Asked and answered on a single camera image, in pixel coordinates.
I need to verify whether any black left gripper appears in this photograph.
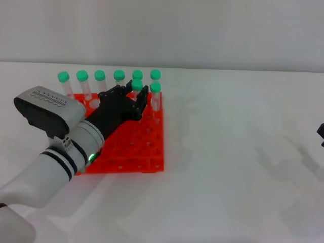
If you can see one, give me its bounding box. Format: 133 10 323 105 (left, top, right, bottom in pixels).
85 85 149 141

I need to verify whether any orange plastic test tube rack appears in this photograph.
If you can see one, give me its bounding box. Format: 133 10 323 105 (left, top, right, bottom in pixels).
66 92 165 175

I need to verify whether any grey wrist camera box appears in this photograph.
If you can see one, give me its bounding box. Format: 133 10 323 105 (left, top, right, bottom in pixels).
13 86 87 140

